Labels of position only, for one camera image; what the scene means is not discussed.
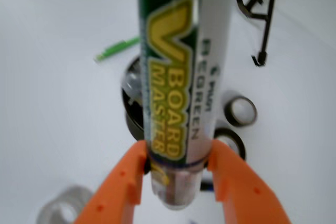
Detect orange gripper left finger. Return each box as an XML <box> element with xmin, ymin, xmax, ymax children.
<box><xmin>75</xmin><ymin>141</ymin><xmax>148</xmax><ymax>223</ymax></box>

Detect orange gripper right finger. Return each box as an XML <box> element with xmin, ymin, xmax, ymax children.
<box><xmin>207</xmin><ymin>140</ymin><xmax>291</xmax><ymax>223</ymax></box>

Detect red whiteboard marker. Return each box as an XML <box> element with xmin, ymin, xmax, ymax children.
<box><xmin>138</xmin><ymin>0</ymin><xmax>232</xmax><ymax>210</ymax></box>

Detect black mesh pen holder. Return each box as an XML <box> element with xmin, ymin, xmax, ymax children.
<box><xmin>121</xmin><ymin>56</ymin><xmax>144</xmax><ymax>141</ymax></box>

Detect clear tape roll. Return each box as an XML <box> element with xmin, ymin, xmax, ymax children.
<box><xmin>36</xmin><ymin>185</ymin><xmax>93</xmax><ymax>224</ymax></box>

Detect large black tape roll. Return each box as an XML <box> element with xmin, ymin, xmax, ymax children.
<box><xmin>214</xmin><ymin>127</ymin><xmax>246</xmax><ymax>160</ymax></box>

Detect small black tape roll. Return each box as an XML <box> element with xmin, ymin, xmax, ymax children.
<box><xmin>224</xmin><ymin>96</ymin><xmax>258</xmax><ymax>127</ymax></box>

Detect green mechanical pencil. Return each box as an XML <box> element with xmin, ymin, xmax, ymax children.
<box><xmin>94</xmin><ymin>37</ymin><xmax>140</xmax><ymax>62</ymax></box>

